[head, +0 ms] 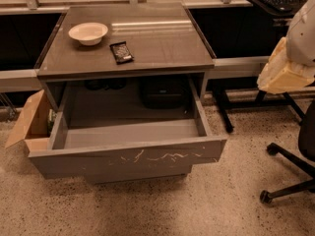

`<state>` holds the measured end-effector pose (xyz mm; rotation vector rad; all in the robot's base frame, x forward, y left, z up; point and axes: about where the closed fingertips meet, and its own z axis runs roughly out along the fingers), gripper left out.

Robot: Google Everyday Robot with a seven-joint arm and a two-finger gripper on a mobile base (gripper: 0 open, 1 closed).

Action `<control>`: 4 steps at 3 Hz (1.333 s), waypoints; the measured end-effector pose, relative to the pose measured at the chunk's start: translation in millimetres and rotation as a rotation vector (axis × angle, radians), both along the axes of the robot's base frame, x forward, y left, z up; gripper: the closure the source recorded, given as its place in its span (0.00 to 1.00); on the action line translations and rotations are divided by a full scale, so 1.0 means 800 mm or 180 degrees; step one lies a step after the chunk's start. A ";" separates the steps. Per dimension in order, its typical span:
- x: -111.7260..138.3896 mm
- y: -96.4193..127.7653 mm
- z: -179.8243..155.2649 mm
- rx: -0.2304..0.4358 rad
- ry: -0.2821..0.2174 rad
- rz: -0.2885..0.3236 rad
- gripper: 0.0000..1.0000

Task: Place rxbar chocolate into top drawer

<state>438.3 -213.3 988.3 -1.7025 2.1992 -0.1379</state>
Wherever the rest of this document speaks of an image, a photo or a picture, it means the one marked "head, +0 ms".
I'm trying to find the black laptop stand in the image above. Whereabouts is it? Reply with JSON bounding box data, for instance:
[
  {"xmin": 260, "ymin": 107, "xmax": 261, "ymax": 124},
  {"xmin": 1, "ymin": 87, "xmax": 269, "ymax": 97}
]
[{"xmin": 211, "ymin": 0, "xmax": 315, "ymax": 135}]

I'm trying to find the open grey top drawer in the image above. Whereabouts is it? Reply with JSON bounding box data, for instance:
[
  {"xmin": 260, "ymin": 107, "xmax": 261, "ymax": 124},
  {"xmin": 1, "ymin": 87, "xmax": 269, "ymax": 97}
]
[{"xmin": 27, "ymin": 79, "xmax": 226, "ymax": 183}]

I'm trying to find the black box under cabinet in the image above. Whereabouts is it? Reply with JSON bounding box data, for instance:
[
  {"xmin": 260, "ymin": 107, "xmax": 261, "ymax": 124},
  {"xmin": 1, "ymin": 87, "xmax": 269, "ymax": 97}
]
[{"xmin": 139, "ymin": 75, "xmax": 191, "ymax": 109}]

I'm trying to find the white ceramic bowl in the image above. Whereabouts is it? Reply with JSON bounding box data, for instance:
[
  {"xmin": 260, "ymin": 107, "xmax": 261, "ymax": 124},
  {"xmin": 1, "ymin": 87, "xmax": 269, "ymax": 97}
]
[{"xmin": 68, "ymin": 23, "xmax": 108, "ymax": 46}]

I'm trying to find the black rxbar chocolate wrapper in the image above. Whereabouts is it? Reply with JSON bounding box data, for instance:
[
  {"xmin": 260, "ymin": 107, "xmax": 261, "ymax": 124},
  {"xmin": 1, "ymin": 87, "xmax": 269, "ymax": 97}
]
[{"xmin": 110, "ymin": 41, "xmax": 134, "ymax": 64}]

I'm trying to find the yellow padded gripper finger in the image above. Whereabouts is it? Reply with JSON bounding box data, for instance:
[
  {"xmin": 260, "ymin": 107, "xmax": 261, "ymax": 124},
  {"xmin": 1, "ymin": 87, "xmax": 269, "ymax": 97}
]
[
  {"xmin": 257, "ymin": 62, "xmax": 315, "ymax": 94},
  {"xmin": 269, "ymin": 37, "xmax": 287, "ymax": 67}
]

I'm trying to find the cardboard box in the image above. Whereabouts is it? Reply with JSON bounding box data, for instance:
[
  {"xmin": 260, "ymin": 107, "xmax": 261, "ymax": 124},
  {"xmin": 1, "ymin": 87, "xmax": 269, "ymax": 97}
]
[{"xmin": 5, "ymin": 90, "xmax": 52, "ymax": 152}]

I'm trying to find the black office chair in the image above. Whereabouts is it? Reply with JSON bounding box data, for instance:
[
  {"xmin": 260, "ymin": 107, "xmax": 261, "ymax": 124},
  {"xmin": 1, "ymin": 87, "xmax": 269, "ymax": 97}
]
[{"xmin": 259, "ymin": 100, "xmax": 315, "ymax": 205}]

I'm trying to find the grey drawer cabinet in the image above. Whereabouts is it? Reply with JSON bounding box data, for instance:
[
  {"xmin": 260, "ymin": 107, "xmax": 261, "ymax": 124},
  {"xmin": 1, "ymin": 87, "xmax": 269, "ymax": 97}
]
[{"xmin": 30, "ymin": 3, "xmax": 225, "ymax": 183}]

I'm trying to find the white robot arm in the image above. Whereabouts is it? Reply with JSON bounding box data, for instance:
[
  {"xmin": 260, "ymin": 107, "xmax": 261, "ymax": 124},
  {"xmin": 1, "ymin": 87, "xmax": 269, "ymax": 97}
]
[{"xmin": 257, "ymin": 0, "xmax": 315, "ymax": 94}]

